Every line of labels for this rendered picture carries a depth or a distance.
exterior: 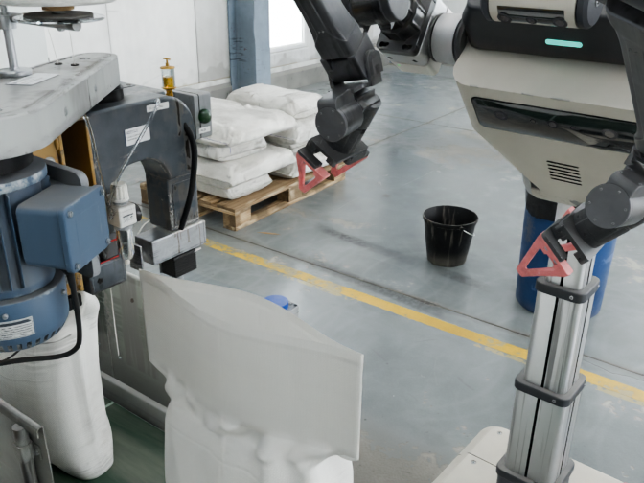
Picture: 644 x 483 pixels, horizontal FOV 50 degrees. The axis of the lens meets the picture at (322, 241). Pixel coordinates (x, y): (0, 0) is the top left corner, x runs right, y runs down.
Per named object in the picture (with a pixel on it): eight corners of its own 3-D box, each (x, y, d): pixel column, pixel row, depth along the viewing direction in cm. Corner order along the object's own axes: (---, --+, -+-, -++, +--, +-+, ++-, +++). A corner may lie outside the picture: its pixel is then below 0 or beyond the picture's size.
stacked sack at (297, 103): (333, 112, 478) (333, 91, 472) (293, 125, 446) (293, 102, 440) (260, 99, 515) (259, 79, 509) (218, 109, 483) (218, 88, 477)
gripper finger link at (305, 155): (280, 181, 123) (300, 143, 116) (305, 170, 128) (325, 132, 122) (307, 207, 121) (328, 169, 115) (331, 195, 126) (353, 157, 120)
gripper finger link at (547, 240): (498, 258, 98) (552, 227, 92) (517, 241, 104) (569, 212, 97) (526, 297, 98) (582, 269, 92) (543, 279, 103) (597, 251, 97)
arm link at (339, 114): (379, 46, 110) (334, 52, 115) (344, 63, 102) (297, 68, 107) (392, 119, 115) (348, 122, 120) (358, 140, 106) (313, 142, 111)
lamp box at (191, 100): (213, 135, 140) (210, 91, 137) (196, 140, 137) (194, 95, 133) (187, 129, 145) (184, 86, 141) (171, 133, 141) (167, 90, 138)
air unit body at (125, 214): (147, 261, 127) (138, 181, 120) (126, 269, 123) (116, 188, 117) (130, 254, 129) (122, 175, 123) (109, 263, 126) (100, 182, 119)
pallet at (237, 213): (345, 179, 499) (346, 160, 493) (236, 231, 409) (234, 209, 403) (258, 159, 541) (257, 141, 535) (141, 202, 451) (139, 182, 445)
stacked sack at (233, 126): (301, 130, 435) (301, 107, 429) (228, 154, 386) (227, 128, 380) (251, 120, 458) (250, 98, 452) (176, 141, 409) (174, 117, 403)
